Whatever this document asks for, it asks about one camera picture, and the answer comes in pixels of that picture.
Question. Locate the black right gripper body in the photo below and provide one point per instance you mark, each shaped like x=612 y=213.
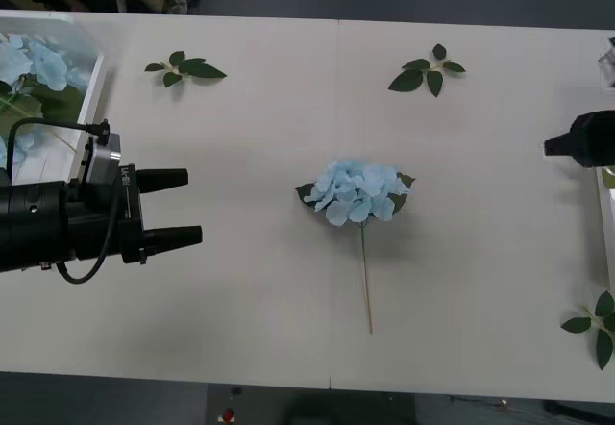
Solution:
x=596 y=139

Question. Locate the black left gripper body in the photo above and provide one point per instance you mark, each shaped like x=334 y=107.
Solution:
x=132 y=223

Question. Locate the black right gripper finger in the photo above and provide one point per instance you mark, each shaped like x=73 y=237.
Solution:
x=559 y=142
x=558 y=151

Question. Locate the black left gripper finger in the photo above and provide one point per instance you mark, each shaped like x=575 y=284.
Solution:
x=163 y=181
x=173 y=239

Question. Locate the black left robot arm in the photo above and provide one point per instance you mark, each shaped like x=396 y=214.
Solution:
x=29 y=228

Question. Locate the shallow white box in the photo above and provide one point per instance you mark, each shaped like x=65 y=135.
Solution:
x=93 y=93

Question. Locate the loose green leaf twig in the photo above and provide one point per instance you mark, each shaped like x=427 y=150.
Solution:
x=197 y=67
x=604 y=343
x=408 y=81

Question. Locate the small red object on floor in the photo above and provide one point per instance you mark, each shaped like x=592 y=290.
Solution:
x=228 y=415

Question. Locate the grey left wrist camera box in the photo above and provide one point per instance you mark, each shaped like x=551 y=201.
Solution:
x=103 y=160

